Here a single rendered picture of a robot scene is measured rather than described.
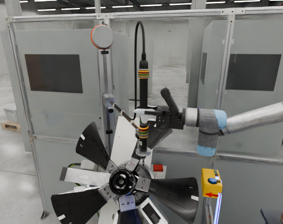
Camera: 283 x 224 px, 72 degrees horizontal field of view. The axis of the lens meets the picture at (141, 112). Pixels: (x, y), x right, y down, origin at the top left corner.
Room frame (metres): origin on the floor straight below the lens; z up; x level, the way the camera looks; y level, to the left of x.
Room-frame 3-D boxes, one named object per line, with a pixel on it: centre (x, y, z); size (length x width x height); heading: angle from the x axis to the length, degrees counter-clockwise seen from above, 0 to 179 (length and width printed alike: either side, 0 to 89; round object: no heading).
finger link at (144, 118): (0.75, -0.01, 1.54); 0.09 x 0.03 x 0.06; 88
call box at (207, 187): (0.99, -0.42, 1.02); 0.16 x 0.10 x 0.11; 168
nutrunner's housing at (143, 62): (0.78, -0.01, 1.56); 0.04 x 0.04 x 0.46
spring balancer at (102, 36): (1.44, 0.27, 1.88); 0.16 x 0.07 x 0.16; 113
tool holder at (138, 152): (0.79, 0.00, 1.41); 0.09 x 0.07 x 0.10; 23
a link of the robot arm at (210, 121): (0.72, -0.27, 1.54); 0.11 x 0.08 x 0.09; 78
